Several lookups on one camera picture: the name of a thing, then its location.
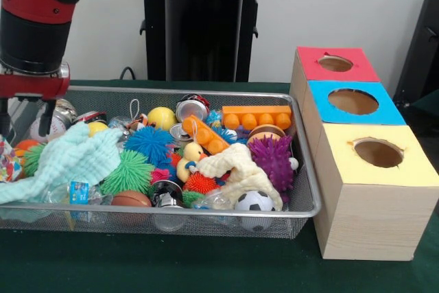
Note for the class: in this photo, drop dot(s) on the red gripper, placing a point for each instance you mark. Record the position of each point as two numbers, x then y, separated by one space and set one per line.
34 85

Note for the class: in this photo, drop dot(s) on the colourful patterned cloth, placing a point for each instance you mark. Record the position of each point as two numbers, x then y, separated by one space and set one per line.
8 166

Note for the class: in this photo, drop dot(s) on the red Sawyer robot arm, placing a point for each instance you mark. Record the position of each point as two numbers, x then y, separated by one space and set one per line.
31 39

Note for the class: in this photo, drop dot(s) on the silver mesh bin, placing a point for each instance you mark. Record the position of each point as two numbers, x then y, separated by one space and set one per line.
51 224

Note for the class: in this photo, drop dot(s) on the wooden box with three holes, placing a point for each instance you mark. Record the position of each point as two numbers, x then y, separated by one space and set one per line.
370 224

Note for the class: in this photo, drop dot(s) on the white baseball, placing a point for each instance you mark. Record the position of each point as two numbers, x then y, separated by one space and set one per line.
58 126

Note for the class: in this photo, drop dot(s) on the mint green cloth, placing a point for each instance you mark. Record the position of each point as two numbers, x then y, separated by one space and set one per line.
68 159

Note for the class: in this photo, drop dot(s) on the green spiky ball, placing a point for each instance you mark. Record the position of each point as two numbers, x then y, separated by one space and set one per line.
127 173

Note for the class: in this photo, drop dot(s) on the blue spiky ball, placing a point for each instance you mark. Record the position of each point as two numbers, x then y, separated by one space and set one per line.
149 140

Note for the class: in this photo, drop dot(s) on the yellow ball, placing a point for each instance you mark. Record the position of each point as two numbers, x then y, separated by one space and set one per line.
163 118

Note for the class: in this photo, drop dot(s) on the short orange toy brick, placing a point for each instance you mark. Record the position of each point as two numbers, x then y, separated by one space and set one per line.
205 135

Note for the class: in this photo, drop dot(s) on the cream yellow cloth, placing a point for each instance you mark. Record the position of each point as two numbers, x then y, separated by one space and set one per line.
240 166

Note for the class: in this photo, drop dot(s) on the long orange toy brick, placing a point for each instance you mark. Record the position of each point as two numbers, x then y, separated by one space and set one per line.
257 111

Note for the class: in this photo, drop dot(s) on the small soccer ball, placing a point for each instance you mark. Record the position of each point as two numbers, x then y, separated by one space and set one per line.
254 201

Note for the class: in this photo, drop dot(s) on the purple spiky toy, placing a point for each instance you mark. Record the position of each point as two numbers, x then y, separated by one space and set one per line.
272 162

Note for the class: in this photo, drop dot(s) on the black upright panel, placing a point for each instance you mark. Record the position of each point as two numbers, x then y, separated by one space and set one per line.
422 49

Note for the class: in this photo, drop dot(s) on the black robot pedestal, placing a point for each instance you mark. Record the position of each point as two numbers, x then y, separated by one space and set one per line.
199 32

